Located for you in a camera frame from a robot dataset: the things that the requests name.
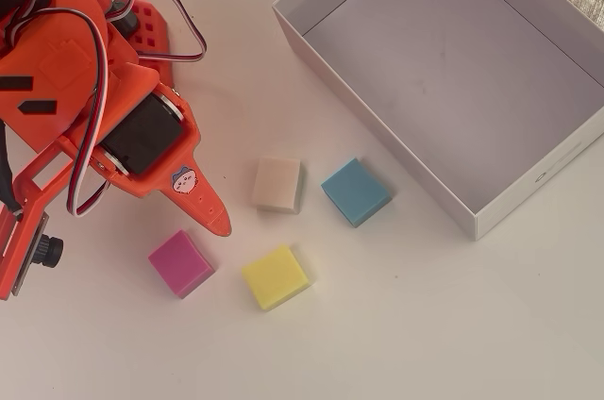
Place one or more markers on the orange gripper with servo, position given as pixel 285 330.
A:
pixel 142 136

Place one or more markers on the yellow foam cuboid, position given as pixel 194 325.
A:
pixel 274 277

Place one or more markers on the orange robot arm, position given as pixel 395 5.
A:
pixel 56 65

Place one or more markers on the pink foam cuboid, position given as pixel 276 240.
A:
pixel 179 263

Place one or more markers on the beige foam cuboid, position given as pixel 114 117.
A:
pixel 277 183

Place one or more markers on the blue foam cuboid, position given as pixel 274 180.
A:
pixel 355 191

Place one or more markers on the white cardboard box bin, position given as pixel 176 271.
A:
pixel 448 65

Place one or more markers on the wrist camera with orange bracket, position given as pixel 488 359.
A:
pixel 28 239

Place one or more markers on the orange robot base plate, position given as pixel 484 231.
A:
pixel 151 27

